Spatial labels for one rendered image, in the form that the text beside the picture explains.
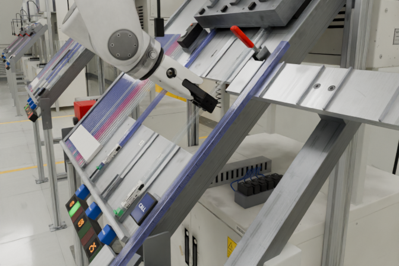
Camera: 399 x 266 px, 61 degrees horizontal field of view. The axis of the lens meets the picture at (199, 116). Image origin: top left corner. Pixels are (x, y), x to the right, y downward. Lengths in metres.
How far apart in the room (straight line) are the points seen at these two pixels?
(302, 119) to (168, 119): 1.21
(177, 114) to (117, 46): 1.76
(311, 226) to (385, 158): 1.68
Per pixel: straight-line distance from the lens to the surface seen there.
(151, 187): 0.71
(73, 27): 0.59
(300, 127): 2.97
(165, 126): 2.24
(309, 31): 0.77
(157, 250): 0.62
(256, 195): 0.98
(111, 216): 0.72
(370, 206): 1.12
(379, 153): 2.58
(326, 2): 0.80
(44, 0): 5.26
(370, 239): 1.19
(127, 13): 0.53
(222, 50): 0.89
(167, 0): 2.19
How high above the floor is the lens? 1.08
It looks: 13 degrees down
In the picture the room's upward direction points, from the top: straight up
